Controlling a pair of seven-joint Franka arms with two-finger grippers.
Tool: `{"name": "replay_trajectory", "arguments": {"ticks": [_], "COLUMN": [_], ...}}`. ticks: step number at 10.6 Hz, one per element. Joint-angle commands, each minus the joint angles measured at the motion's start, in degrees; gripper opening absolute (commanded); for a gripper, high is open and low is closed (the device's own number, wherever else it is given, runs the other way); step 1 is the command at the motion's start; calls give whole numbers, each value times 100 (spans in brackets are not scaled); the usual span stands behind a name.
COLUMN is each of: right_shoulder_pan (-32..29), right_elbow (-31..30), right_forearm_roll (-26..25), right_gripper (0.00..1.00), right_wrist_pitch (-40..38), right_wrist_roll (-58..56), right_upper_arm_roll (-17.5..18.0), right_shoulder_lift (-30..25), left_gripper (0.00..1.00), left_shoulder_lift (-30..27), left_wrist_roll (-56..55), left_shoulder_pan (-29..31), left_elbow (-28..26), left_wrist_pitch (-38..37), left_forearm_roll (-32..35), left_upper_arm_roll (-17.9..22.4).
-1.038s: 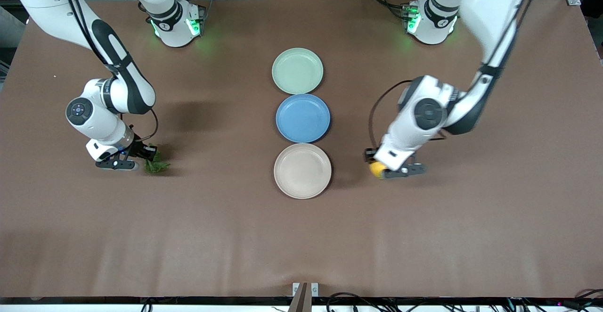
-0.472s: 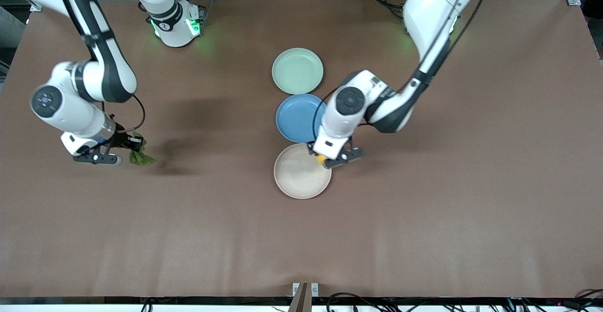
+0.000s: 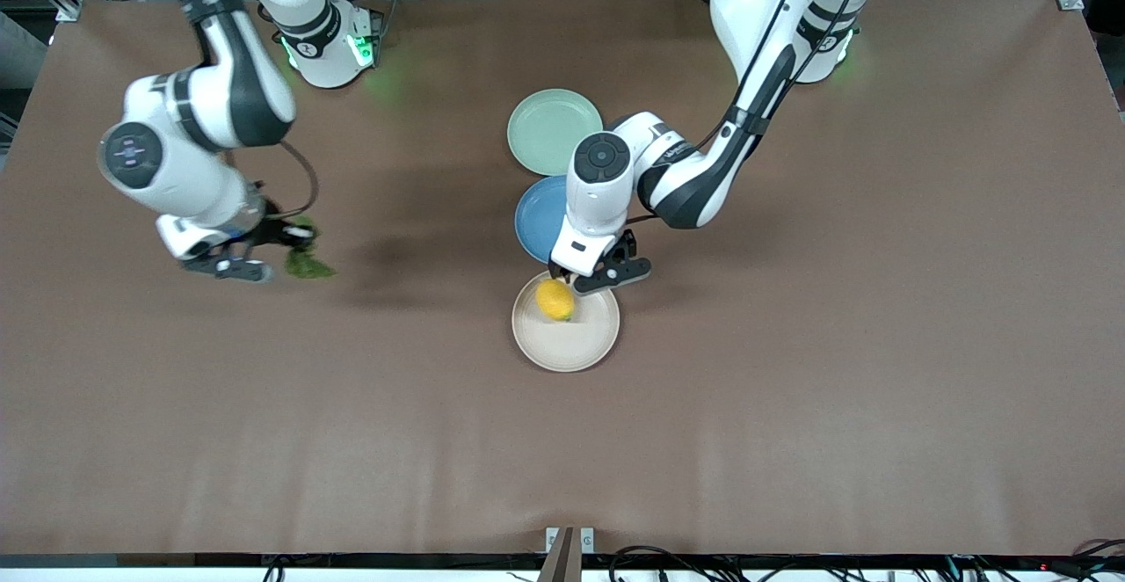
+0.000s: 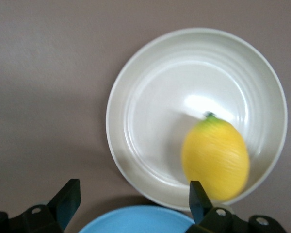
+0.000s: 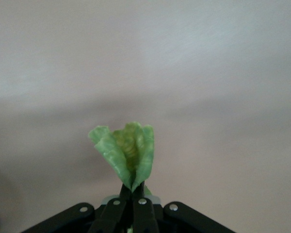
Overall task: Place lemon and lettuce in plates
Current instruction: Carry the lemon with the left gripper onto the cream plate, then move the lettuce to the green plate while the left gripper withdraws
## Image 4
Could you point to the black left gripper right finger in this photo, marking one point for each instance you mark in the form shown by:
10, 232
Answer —
198, 206

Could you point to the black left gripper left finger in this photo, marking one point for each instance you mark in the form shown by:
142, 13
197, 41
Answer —
63, 204

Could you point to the yellow lemon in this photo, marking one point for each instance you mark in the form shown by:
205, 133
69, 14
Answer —
215, 157

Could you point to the blue plate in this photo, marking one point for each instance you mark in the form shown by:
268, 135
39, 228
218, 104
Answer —
135, 219

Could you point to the white plate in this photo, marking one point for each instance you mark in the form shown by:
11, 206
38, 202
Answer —
160, 97

